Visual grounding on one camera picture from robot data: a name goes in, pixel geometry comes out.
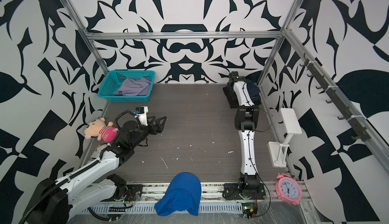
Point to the blue cloth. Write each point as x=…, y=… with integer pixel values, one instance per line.
x=183, y=194

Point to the black skirt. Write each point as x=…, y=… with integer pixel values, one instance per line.
x=231, y=96

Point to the teal plastic basket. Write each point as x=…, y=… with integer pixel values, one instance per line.
x=114, y=80

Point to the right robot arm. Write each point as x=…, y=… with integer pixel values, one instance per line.
x=245, y=122

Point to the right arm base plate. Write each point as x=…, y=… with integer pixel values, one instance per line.
x=232, y=191

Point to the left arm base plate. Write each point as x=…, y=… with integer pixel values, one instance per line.
x=129, y=193

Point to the small green circuit board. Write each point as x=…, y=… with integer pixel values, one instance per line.
x=249, y=210

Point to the dark blue denim skirt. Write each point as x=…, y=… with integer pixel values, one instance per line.
x=253, y=92

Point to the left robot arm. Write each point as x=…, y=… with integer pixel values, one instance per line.
x=58, y=201

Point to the pink plush toy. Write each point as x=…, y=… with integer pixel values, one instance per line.
x=102, y=131

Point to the pink alarm clock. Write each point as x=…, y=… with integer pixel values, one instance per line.
x=288, y=190

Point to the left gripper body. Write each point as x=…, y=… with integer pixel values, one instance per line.
x=142, y=132

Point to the grey wall hook rack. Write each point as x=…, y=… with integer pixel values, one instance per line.
x=338, y=98

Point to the lavender grey skirt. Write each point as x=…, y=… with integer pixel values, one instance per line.
x=132, y=87

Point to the aluminium frame crossbar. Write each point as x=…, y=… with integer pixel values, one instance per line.
x=183, y=35

